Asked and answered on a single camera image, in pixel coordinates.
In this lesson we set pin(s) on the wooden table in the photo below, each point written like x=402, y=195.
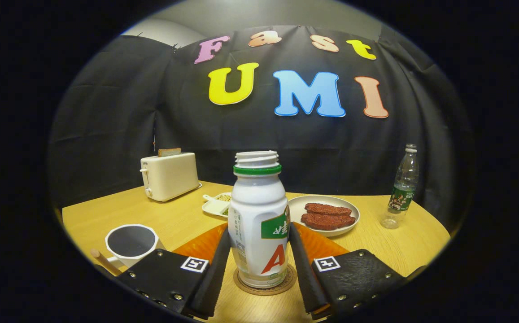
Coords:
x=174, y=215

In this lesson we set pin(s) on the cream toaster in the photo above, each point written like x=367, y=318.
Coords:
x=172, y=177

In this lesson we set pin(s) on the round cork coaster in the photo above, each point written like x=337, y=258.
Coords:
x=263, y=291

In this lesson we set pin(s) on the white divided condiment dish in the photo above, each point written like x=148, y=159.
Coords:
x=214, y=207

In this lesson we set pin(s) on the black backdrop cloth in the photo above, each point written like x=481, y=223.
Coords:
x=106, y=112

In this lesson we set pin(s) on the white juice bottle green label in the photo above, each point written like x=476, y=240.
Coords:
x=255, y=202

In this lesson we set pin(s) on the red-brown meat slice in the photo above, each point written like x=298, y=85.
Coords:
x=329, y=222
x=329, y=209

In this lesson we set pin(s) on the clear plastic water bottle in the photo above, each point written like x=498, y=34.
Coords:
x=403, y=188

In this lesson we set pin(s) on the bread slice in toaster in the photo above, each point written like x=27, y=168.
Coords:
x=169, y=152

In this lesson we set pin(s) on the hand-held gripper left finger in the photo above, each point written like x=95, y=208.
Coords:
x=214, y=278

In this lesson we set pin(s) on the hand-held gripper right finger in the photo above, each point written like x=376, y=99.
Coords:
x=304, y=273

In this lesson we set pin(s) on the white round plate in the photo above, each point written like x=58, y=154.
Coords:
x=296, y=211

